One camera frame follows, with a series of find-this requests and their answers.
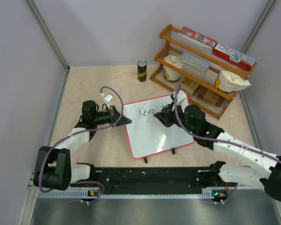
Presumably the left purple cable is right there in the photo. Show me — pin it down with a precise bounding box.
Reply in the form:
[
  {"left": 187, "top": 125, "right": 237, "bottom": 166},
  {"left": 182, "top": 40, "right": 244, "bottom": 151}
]
[{"left": 38, "top": 86, "right": 124, "bottom": 204}]

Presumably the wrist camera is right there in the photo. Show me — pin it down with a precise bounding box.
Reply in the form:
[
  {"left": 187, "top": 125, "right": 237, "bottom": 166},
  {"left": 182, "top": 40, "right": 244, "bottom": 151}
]
[
  {"left": 170, "top": 90, "right": 187, "bottom": 110},
  {"left": 100, "top": 92, "right": 114, "bottom": 109}
]

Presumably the clear plastic box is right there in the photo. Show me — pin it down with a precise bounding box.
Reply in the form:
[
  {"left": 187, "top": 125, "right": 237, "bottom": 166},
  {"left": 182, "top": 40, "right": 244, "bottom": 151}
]
[{"left": 180, "top": 52, "right": 211, "bottom": 72}]

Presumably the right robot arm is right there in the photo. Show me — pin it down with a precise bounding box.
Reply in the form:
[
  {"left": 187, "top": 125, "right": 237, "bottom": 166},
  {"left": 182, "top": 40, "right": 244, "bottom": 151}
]
[{"left": 154, "top": 104, "right": 281, "bottom": 202}]

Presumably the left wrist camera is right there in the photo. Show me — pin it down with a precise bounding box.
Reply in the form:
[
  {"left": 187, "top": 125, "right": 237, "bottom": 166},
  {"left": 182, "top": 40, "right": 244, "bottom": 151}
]
[{"left": 100, "top": 92, "right": 114, "bottom": 109}]

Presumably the dark brown box on rack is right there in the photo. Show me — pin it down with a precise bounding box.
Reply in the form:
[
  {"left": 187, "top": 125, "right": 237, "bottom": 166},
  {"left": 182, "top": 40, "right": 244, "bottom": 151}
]
[{"left": 197, "top": 86, "right": 225, "bottom": 107}]

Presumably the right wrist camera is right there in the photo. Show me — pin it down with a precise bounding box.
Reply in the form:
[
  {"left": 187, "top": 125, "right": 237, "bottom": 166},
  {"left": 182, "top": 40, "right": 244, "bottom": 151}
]
[{"left": 170, "top": 90, "right": 187, "bottom": 110}]

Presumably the wooden two tier rack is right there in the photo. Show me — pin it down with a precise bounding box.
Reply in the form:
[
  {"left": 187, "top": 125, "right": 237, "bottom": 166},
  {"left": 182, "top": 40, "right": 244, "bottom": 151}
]
[{"left": 150, "top": 24, "right": 257, "bottom": 119}]

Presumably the red box with 3D print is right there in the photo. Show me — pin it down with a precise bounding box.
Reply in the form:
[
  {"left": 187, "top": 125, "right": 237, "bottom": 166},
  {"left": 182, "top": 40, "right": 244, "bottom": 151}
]
[{"left": 177, "top": 27, "right": 218, "bottom": 53}]

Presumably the white jar on rack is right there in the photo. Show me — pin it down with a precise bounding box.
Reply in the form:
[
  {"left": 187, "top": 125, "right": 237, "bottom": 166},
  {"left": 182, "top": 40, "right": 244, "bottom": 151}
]
[{"left": 163, "top": 55, "right": 184, "bottom": 82}]

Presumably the pink framed whiteboard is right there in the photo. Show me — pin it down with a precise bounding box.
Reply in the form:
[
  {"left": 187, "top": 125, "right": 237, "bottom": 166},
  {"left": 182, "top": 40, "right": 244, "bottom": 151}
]
[{"left": 124, "top": 95, "right": 194, "bottom": 159}]

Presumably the grey cable duct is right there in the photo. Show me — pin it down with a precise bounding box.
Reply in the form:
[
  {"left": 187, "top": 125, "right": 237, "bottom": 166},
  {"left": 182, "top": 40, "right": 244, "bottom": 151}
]
[{"left": 37, "top": 188, "right": 228, "bottom": 200}]

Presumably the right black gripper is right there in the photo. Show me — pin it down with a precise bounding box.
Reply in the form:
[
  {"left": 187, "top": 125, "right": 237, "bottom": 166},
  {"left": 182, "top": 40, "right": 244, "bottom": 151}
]
[{"left": 155, "top": 101, "right": 197, "bottom": 135}]

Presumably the purple cable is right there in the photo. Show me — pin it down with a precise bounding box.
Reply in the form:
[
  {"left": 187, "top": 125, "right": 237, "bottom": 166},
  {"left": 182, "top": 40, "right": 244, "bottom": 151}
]
[
  {"left": 173, "top": 86, "right": 281, "bottom": 204},
  {"left": 38, "top": 86, "right": 124, "bottom": 204}
]

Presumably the brown cardboard packet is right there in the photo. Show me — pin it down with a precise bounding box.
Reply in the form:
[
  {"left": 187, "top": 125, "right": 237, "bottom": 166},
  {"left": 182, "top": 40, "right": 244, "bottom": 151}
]
[{"left": 180, "top": 77, "right": 200, "bottom": 96}]

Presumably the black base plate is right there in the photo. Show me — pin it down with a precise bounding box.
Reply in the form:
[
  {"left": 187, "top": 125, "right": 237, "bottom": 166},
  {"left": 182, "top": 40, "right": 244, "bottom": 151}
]
[{"left": 70, "top": 166, "right": 246, "bottom": 195}]

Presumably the cream cloth bag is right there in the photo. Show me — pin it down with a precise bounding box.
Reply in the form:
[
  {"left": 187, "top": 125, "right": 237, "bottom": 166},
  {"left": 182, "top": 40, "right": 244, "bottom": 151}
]
[{"left": 215, "top": 69, "right": 251, "bottom": 93}]

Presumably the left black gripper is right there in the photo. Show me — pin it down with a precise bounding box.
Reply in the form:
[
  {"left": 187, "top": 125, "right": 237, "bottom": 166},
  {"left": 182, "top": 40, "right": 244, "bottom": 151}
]
[{"left": 93, "top": 105, "right": 131, "bottom": 127}]

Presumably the red white foil box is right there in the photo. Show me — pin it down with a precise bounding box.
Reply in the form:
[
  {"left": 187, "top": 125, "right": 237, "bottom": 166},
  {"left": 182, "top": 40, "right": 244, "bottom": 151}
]
[{"left": 212, "top": 44, "right": 256, "bottom": 72}]

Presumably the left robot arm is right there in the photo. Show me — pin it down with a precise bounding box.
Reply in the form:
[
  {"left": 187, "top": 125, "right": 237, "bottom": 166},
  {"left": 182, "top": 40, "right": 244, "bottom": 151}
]
[{"left": 33, "top": 100, "right": 132, "bottom": 190}]

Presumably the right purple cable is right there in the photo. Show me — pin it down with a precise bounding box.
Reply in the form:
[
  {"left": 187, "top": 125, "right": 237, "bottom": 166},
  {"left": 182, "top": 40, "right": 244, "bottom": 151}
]
[{"left": 173, "top": 86, "right": 281, "bottom": 204}]

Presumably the black drink can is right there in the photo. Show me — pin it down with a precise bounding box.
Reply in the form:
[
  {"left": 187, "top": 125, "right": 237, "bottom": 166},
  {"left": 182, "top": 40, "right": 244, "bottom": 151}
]
[{"left": 137, "top": 60, "right": 147, "bottom": 82}]

